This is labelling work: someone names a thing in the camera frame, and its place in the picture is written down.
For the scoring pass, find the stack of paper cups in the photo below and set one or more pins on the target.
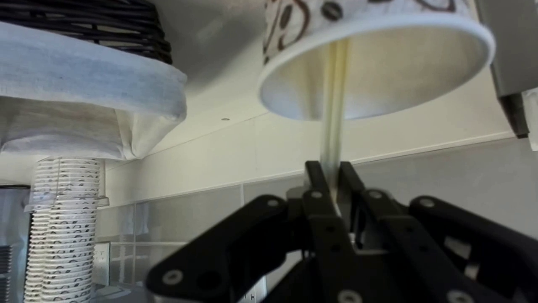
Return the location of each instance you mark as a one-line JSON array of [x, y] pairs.
[[63, 228]]

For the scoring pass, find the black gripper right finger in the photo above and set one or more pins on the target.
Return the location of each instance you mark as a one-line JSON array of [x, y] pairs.
[[442, 254]]

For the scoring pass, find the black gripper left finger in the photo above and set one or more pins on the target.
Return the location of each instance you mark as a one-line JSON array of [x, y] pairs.
[[228, 260]]

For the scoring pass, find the cream plastic spoon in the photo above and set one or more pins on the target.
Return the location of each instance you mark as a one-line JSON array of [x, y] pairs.
[[334, 117]]

